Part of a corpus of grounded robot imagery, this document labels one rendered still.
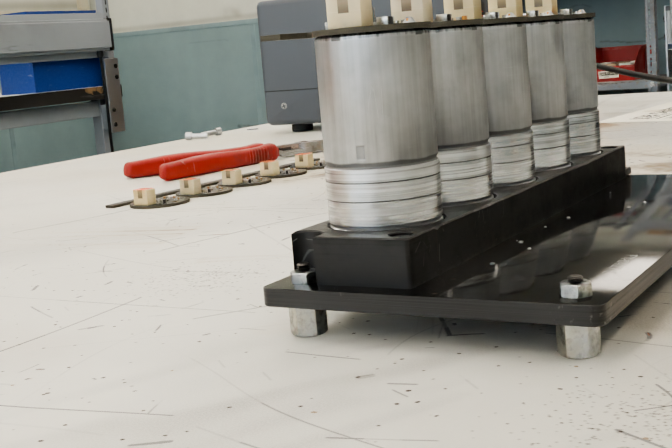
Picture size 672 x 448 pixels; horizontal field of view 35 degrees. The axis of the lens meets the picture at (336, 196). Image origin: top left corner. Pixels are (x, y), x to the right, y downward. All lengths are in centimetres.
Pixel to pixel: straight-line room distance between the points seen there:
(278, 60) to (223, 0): 517
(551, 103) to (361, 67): 9
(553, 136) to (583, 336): 11
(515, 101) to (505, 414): 11
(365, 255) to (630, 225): 8
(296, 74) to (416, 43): 55
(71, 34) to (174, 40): 282
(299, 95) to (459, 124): 53
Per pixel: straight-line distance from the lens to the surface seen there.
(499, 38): 27
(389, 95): 22
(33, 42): 324
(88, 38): 340
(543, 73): 29
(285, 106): 77
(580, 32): 32
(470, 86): 24
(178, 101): 616
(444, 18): 24
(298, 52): 77
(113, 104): 350
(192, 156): 58
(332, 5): 22
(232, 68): 591
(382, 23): 22
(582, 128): 32
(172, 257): 33
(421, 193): 22
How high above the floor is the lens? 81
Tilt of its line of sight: 8 degrees down
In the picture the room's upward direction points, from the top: 5 degrees counter-clockwise
